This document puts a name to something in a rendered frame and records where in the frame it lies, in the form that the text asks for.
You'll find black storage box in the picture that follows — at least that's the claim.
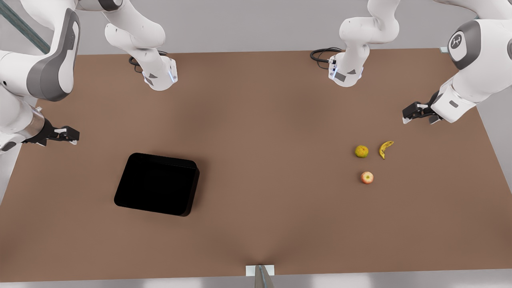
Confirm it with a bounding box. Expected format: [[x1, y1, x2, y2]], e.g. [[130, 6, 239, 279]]
[[114, 152, 200, 217]]

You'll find yellow spotted banana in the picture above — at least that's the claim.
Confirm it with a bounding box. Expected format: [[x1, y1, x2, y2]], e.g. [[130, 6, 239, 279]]
[[378, 140, 395, 160]]

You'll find black cable loop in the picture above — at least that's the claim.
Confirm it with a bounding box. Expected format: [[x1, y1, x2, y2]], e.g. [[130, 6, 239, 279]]
[[310, 47, 345, 71], [128, 50, 169, 74]]

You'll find silver frame post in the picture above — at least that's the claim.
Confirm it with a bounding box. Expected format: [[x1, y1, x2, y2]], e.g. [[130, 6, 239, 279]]
[[0, 0, 51, 55], [255, 265, 275, 288]]

